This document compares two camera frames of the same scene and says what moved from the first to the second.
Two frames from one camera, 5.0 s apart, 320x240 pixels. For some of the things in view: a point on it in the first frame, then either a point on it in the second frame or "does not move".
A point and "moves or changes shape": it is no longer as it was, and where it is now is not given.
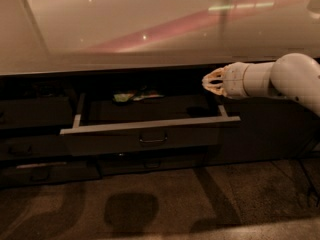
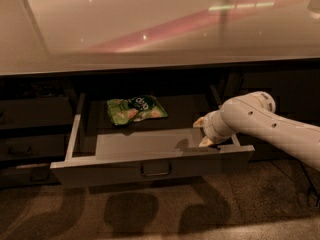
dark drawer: (57, 110) does not move
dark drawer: (105, 124) moves or changes shape
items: (129, 97) to (137, 108)
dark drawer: (55, 145) does not move
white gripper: (236, 80) to (210, 128)
